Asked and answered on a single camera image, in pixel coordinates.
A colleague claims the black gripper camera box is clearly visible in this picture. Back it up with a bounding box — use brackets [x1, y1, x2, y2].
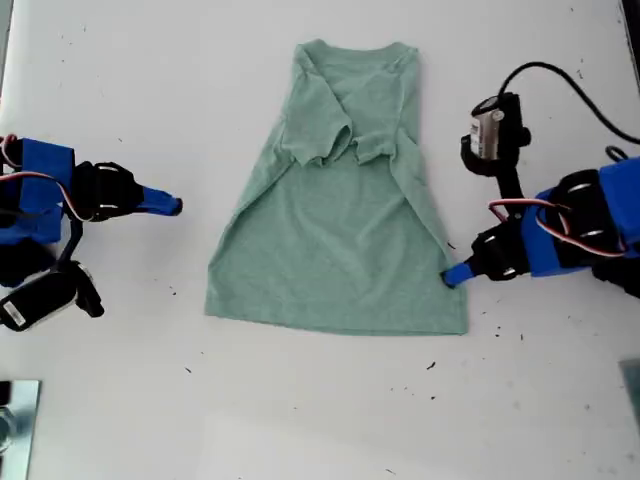
[0, 264, 84, 332]
[467, 92, 524, 161]

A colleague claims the green t-shirt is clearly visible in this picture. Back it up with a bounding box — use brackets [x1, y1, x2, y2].
[203, 39, 469, 337]

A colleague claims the black camera cable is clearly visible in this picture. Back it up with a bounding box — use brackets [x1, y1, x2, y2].
[499, 61, 640, 144]

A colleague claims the black camera stalk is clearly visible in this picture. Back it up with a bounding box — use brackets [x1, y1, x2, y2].
[57, 219, 105, 319]
[458, 127, 531, 221]

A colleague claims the red white servo wire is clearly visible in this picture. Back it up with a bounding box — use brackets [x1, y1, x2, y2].
[488, 197, 629, 257]
[0, 134, 87, 222]

